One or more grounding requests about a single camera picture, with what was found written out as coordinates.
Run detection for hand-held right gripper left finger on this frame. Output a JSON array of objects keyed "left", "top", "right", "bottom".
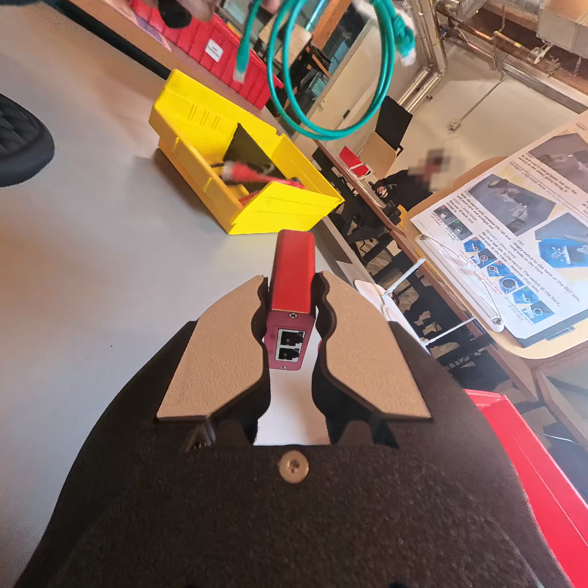
[{"left": 156, "top": 275, "right": 273, "bottom": 422}]

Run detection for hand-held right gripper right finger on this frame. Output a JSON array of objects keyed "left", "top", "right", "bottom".
[{"left": 312, "top": 270, "right": 432, "bottom": 421}]

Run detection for red ethernet coupler box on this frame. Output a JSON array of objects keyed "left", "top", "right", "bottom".
[{"left": 264, "top": 230, "right": 318, "bottom": 370}]

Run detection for red ethernet cable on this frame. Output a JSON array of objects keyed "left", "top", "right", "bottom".
[{"left": 211, "top": 161, "right": 306, "bottom": 205}]

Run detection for red storage bin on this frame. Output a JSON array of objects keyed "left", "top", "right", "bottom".
[{"left": 464, "top": 390, "right": 588, "bottom": 575}]

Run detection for yellow storage bin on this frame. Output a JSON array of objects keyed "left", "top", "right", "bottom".
[{"left": 148, "top": 69, "right": 345, "bottom": 235}]

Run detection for green ethernet cable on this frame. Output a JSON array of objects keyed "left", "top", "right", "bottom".
[{"left": 234, "top": 0, "right": 416, "bottom": 141}]

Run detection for clear sheet clip bar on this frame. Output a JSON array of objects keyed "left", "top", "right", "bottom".
[{"left": 416, "top": 233, "right": 506, "bottom": 332}]

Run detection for printed instruction sheet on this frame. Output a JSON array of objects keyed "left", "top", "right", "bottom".
[{"left": 410, "top": 117, "right": 588, "bottom": 338}]

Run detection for small red bin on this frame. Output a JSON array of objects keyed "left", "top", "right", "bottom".
[{"left": 339, "top": 146, "right": 371, "bottom": 178}]

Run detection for wooden table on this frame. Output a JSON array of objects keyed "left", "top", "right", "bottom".
[{"left": 69, "top": 0, "right": 295, "bottom": 136}]

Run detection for red ribbed crate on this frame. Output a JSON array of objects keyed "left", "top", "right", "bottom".
[{"left": 129, "top": 0, "right": 283, "bottom": 110}]

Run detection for white wire stand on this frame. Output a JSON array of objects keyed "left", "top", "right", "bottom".
[{"left": 354, "top": 257, "right": 476, "bottom": 351}]

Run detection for metal duct pipes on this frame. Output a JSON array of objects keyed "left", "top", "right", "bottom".
[{"left": 397, "top": 0, "right": 588, "bottom": 115}]

